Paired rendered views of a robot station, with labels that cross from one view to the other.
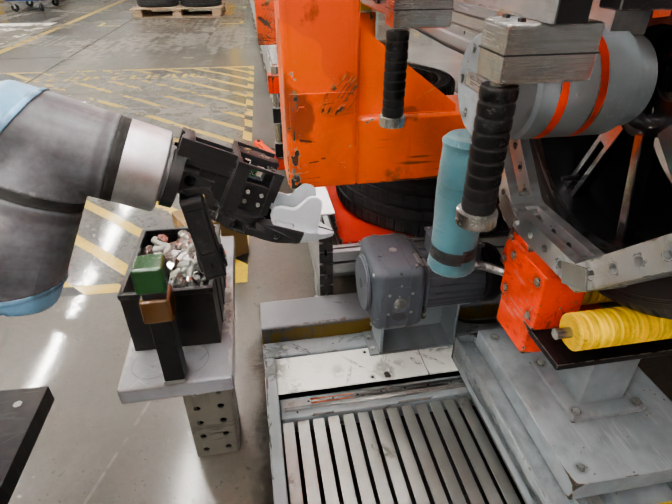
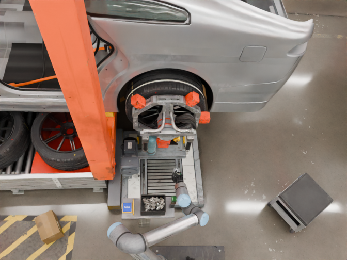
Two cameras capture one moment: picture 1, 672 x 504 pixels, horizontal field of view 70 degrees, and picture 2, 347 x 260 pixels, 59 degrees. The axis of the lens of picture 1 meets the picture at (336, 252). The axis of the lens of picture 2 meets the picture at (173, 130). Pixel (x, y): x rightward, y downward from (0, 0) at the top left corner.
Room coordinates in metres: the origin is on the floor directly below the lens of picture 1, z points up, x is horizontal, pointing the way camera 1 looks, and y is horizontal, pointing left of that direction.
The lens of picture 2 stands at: (0.63, 1.02, 2.98)
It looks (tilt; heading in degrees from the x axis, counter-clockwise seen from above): 59 degrees down; 269
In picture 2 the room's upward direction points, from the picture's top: 9 degrees clockwise
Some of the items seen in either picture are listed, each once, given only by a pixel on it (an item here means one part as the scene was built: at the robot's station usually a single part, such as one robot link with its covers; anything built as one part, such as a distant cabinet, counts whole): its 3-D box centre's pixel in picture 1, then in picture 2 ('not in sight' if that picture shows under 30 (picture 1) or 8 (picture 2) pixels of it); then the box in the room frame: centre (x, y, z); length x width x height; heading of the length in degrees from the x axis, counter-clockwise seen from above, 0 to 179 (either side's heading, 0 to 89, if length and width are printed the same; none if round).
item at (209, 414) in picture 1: (206, 375); (144, 215); (0.74, 0.28, 0.21); 0.10 x 0.10 x 0.42; 10
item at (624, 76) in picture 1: (550, 83); (166, 126); (0.66, -0.28, 0.85); 0.21 x 0.14 x 0.14; 100
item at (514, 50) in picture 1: (537, 47); (189, 135); (0.46, -0.18, 0.93); 0.09 x 0.05 x 0.05; 100
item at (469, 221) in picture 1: (487, 154); (188, 144); (0.46, -0.15, 0.83); 0.04 x 0.04 x 0.16
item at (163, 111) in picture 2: not in sight; (155, 119); (0.74, -0.22, 1.03); 0.19 x 0.18 x 0.11; 100
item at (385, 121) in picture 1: (394, 77); (145, 145); (0.79, -0.09, 0.83); 0.04 x 0.04 x 0.16
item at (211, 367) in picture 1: (188, 302); (147, 208); (0.71, 0.28, 0.44); 0.43 x 0.17 x 0.03; 10
